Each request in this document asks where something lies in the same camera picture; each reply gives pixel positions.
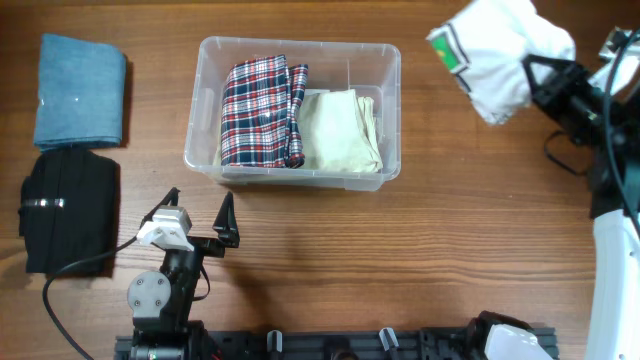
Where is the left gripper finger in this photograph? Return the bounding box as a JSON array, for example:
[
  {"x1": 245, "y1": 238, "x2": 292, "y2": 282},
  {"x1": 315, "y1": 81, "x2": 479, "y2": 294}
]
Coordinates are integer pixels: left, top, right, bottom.
[
  {"x1": 212, "y1": 192, "x2": 240, "y2": 248},
  {"x1": 140, "y1": 187, "x2": 181, "y2": 229}
]

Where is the white printed cloth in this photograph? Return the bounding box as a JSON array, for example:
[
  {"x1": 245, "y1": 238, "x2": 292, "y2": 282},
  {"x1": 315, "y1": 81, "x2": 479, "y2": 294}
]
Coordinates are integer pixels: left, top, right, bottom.
[{"x1": 426, "y1": 0, "x2": 576, "y2": 125}]

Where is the clear plastic storage container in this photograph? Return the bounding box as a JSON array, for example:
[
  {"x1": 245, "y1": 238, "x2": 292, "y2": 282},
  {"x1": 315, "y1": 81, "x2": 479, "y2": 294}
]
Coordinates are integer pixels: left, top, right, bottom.
[{"x1": 184, "y1": 36, "x2": 402, "y2": 191}]

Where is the plaid cloth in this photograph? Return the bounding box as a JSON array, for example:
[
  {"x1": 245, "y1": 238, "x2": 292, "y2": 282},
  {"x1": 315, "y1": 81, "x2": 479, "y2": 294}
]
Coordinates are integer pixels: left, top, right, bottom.
[{"x1": 220, "y1": 54, "x2": 309, "y2": 169}]

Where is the cream cloth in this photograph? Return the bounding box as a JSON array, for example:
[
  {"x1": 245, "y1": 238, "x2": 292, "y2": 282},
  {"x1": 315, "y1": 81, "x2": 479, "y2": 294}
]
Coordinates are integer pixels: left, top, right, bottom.
[{"x1": 298, "y1": 90, "x2": 383, "y2": 173}]

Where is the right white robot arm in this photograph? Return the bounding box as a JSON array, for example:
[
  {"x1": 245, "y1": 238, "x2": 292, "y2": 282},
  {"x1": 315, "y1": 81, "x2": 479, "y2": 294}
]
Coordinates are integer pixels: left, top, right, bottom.
[{"x1": 465, "y1": 51, "x2": 639, "y2": 359}]

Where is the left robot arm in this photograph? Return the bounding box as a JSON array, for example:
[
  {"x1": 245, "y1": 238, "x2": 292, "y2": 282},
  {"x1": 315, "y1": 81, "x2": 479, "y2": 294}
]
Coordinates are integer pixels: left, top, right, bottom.
[{"x1": 114, "y1": 188, "x2": 240, "y2": 360}]

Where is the folded black cloth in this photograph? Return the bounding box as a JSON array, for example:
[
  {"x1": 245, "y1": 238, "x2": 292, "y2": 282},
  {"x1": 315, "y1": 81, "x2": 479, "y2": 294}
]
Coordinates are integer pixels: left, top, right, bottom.
[{"x1": 18, "y1": 148, "x2": 119, "y2": 275}]

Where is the folded blue denim cloth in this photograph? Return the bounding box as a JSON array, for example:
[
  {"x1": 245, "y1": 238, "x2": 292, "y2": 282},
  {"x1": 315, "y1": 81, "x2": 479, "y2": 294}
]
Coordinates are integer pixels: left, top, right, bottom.
[{"x1": 33, "y1": 34, "x2": 127, "y2": 151}]

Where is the right black camera cable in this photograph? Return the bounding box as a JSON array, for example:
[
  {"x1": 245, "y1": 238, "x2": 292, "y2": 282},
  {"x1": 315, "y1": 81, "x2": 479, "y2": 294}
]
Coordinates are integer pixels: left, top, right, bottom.
[{"x1": 542, "y1": 27, "x2": 640, "y2": 226}]

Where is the black camera cable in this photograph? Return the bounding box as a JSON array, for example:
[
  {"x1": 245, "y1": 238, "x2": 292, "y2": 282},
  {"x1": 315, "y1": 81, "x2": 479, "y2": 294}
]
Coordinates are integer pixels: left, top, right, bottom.
[
  {"x1": 542, "y1": 27, "x2": 640, "y2": 226},
  {"x1": 41, "y1": 235, "x2": 140, "y2": 360}
]

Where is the left black camera cable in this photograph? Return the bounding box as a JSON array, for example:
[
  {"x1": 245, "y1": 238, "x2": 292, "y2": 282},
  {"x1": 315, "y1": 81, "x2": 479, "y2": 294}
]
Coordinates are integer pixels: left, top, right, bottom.
[{"x1": 41, "y1": 235, "x2": 140, "y2": 360}]

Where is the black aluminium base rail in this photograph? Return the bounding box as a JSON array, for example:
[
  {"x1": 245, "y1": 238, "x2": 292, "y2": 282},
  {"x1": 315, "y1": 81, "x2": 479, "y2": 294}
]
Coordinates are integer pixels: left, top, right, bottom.
[{"x1": 113, "y1": 326, "x2": 559, "y2": 360}]

